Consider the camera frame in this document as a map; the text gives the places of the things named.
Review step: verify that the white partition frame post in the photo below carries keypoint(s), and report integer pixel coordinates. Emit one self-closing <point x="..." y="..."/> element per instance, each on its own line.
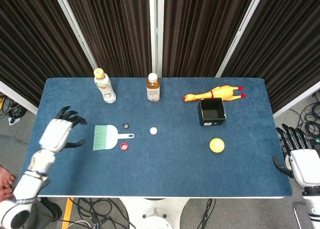
<point x="156" y="32"/>

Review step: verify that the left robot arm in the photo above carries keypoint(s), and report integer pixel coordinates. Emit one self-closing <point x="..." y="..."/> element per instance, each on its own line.
<point x="27" y="181"/>

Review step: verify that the yellow-capped green-label bottle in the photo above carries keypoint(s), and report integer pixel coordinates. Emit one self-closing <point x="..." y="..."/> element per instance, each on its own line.
<point x="104" y="87"/>

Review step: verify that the yellow rubber chicken toy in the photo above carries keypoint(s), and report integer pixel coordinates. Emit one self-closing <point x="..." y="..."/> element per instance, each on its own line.
<point x="215" y="93"/>

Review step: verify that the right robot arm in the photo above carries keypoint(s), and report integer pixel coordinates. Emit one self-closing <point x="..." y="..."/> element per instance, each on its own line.
<point x="311" y="206"/>

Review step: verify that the blue table mat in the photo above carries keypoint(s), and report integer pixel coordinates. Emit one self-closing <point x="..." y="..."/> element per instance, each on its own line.
<point x="160" y="149"/>

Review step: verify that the white-capped amber tea bottle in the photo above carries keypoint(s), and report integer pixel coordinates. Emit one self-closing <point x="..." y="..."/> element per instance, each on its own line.
<point x="152" y="88"/>

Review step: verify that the black bottle cap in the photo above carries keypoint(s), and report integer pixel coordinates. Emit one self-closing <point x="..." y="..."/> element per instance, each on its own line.
<point x="126" y="125"/>

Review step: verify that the white bottle cap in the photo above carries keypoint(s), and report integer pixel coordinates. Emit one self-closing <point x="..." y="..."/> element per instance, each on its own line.
<point x="153" y="130"/>

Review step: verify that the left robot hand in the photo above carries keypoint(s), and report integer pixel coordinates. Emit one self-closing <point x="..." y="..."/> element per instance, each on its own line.
<point x="57" y="135"/>

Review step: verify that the yellow ball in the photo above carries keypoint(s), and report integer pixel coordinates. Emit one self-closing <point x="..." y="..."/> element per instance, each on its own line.
<point x="217" y="145"/>

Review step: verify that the yellow floor tape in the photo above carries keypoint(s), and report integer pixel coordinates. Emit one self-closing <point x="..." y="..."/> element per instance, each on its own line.
<point x="67" y="212"/>

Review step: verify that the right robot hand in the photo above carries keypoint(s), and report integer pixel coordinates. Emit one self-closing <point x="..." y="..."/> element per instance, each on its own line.
<point x="301" y="164"/>

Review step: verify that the black open cardboard box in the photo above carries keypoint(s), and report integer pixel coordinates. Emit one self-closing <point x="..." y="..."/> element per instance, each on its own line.
<point x="212" y="111"/>

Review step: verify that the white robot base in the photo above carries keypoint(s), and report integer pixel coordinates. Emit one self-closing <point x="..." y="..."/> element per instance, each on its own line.
<point x="153" y="214"/>

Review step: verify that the red bottle cap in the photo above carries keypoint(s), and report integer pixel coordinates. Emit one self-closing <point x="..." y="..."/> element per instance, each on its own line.
<point x="124" y="146"/>

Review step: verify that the dark pleated curtain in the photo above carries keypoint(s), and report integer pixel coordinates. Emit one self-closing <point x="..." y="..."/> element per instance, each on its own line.
<point x="40" y="39"/>

